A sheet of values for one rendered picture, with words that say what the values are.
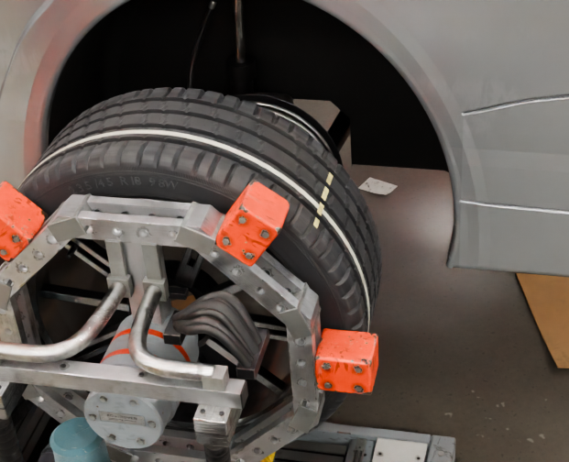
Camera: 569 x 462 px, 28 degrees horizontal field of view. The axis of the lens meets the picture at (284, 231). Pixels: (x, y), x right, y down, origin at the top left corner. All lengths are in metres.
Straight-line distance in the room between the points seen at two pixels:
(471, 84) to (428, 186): 1.80
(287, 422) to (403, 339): 1.29
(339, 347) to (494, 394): 1.24
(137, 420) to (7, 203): 0.39
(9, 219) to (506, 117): 0.84
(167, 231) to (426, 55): 0.55
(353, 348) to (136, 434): 0.36
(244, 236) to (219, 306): 0.11
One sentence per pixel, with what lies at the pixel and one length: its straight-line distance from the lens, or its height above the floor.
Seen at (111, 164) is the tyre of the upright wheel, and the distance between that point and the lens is 1.78.
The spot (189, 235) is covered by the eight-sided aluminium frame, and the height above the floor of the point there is 1.11.
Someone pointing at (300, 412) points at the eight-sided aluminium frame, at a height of 0.77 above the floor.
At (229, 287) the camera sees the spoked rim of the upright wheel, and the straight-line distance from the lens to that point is 1.89.
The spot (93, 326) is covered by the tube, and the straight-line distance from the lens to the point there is 1.72.
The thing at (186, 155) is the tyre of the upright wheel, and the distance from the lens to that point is 1.76.
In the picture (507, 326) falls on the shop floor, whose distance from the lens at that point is 3.22.
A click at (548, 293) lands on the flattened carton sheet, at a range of 3.32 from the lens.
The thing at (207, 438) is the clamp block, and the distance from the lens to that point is 1.65.
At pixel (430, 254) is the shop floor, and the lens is 3.46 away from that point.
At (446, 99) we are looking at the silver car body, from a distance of 1.99.
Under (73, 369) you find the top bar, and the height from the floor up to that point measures 0.98.
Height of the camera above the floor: 2.09
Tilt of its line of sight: 36 degrees down
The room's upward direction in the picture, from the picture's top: 5 degrees counter-clockwise
